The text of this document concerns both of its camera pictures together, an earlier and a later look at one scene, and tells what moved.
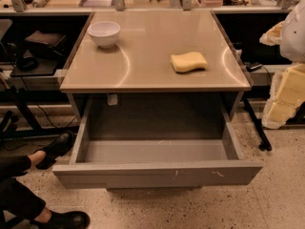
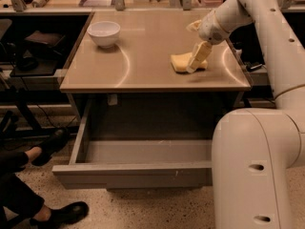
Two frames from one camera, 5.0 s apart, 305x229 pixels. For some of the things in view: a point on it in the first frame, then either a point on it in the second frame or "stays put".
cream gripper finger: x=274 y=35 -> x=194 y=26
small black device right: x=251 y=67 stays put
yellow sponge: x=188 y=61 stays put
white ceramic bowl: x=104 y=32 stays put
